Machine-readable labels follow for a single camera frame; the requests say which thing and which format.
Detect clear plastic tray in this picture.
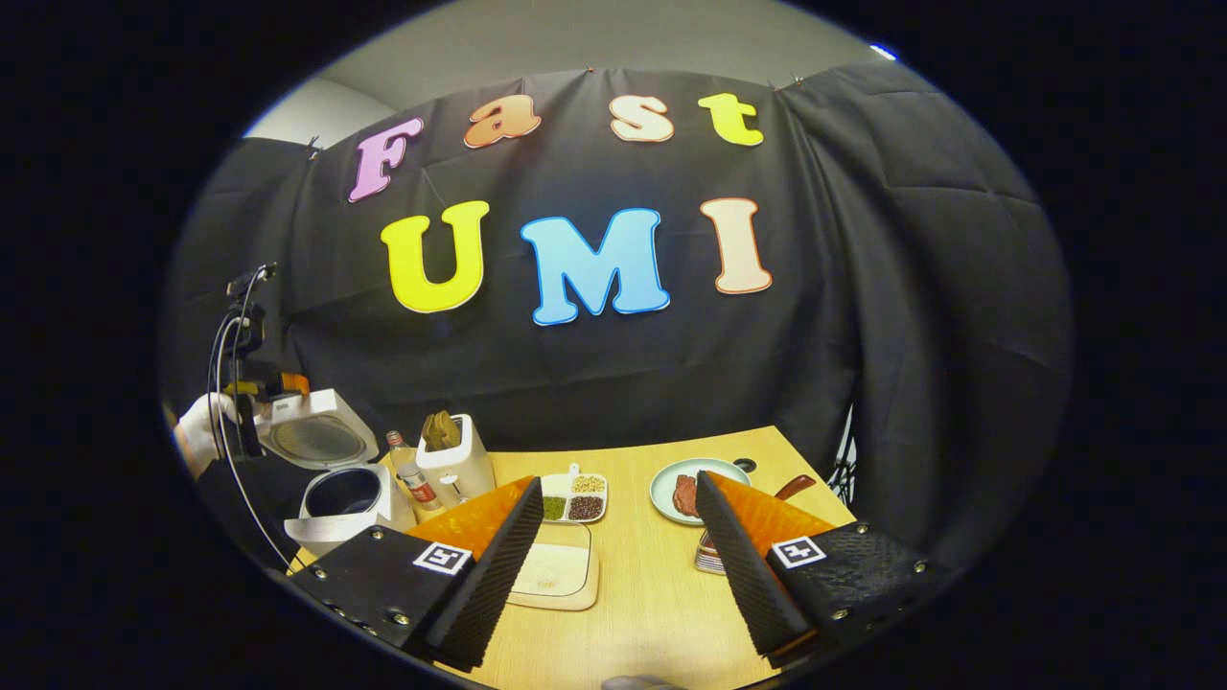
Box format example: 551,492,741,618
506,522,601,611

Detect white divided dish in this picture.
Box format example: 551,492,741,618
539,464,609,524

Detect black backdrop cloth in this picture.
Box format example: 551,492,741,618
161,62,1075,576

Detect black metal stand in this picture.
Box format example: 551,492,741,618
832,407,857,506

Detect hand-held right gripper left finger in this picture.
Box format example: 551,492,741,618
288,476,545,672

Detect clear plastic water bottle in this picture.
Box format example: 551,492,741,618
386,430,444,512

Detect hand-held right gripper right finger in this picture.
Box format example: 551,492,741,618
695,470,945,664

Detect white rice cooker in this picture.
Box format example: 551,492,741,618
257,388,418,557

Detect pale green plate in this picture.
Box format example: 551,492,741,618
649,457,752,527

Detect white toaster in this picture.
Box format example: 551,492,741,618
415,414,497,504

